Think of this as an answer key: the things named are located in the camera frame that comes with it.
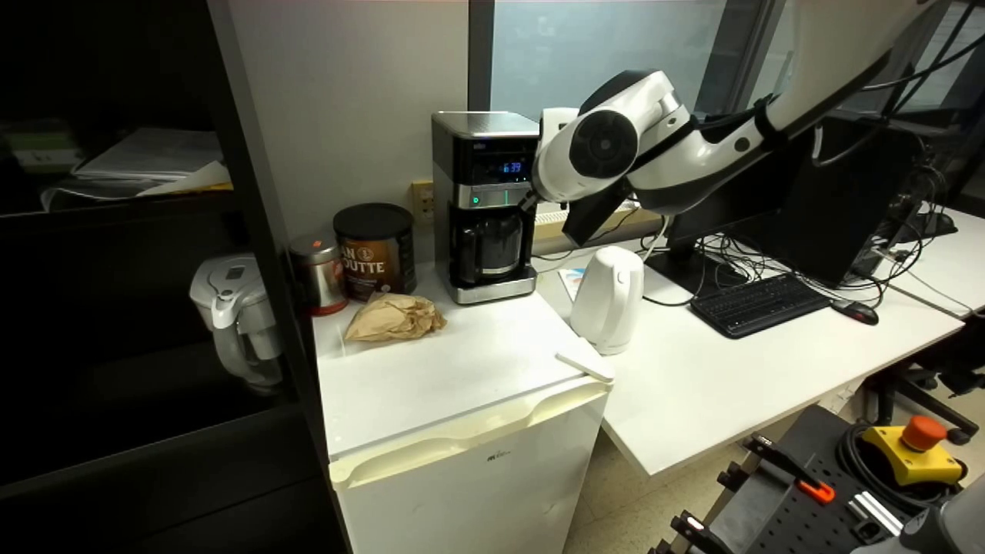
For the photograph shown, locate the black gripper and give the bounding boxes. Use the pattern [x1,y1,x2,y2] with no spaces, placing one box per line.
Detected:
[561,187,648,249]

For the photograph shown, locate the black silver coffee maker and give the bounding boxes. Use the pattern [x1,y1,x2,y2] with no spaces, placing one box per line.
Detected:
[428,106,546,308]

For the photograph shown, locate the dark brown coffee can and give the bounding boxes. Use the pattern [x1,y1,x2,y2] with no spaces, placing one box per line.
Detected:
[330,199,420,303]

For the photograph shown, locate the yellow emergency stop button box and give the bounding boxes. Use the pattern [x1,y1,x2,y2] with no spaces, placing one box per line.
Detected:
[859,413,969,492]

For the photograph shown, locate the white electric kettle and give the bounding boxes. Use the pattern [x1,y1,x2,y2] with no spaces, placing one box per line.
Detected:
[567,244,651,360]

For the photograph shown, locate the black keyboard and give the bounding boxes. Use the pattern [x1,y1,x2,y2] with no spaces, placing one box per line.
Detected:
[686,271,834,342]

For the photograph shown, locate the crumpled brown paper bag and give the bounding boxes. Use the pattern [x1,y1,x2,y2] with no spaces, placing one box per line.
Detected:
[338,293,451,350]

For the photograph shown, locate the black computer monitor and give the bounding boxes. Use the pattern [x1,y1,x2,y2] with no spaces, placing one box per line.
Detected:
[666,114,924,293]

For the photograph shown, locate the white mini fridge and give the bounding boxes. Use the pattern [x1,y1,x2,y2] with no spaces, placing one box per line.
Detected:
[308,275,615,554]

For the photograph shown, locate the small red silver can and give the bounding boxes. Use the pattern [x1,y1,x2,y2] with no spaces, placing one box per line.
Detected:
[305,238,350,319]

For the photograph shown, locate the black computer mouse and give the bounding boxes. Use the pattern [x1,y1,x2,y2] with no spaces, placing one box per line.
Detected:
[832,296,885,330]

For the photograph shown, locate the black cart top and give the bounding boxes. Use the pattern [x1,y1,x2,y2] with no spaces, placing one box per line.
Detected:
[706,403,985,554]

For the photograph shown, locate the black office chair base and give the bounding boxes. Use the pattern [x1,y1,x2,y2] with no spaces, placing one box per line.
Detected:
[864,342,985,445]

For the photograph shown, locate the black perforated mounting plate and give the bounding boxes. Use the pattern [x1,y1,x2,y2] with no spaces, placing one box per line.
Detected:
[752,479,907,554]

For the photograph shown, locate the silver aluminium profile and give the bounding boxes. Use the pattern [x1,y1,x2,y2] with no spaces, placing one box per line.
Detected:
[843,488,907,538]

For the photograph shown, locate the stack of white papers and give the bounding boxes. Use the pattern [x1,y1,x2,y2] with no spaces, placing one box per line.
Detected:
[40,123,237,216]

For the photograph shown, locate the black shelf unit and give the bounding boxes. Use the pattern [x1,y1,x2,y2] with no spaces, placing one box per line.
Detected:
[0,0,355,554]

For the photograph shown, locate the white wall socket box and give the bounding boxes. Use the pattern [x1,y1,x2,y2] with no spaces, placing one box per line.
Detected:
[539,103,582,147]

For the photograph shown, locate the tangled desk cables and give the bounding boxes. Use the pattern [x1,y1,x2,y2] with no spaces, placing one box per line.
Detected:
[695,229,793,285]

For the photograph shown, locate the window with dark frame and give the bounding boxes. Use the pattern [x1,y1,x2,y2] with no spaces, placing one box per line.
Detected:
[466,0,789,123]

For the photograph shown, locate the yellowed wall outlet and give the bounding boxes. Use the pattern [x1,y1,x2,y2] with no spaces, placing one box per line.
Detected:
[405,179,440,222]

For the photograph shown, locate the black cable bundle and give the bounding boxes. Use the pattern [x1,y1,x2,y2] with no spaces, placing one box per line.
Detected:
[877,192,964,253]

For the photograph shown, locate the coiled black cable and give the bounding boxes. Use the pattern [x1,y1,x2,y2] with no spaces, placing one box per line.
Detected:
[834,425,974,516]

